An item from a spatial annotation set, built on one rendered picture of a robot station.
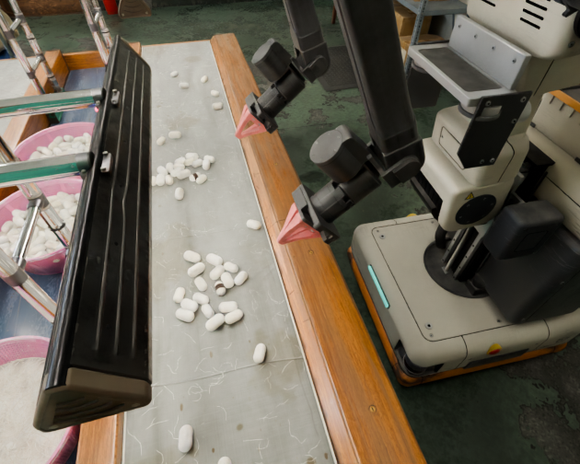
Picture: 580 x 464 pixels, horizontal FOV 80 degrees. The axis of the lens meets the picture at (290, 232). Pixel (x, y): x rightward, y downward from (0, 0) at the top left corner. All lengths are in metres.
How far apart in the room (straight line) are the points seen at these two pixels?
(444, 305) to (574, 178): 0.55
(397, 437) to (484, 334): 0.78
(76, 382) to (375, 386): 0.45
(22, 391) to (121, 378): 0.47
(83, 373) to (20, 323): 0.65
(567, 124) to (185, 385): 1.06
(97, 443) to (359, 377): 0.40
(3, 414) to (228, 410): 0.36
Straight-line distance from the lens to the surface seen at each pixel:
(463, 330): 1.30
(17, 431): 0.75
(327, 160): 0.50
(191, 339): 0.68
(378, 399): 0.61
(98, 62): 1.91
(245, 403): 0.62
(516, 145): 0.92
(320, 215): 0.57
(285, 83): 0.84
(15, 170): 0.44
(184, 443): 0.60
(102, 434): 0.64
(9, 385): 0.79
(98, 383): 0.29
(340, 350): 0.62
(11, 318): 0.95
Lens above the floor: 1.33
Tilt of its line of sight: 48 degrees down
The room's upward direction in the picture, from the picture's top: straight up
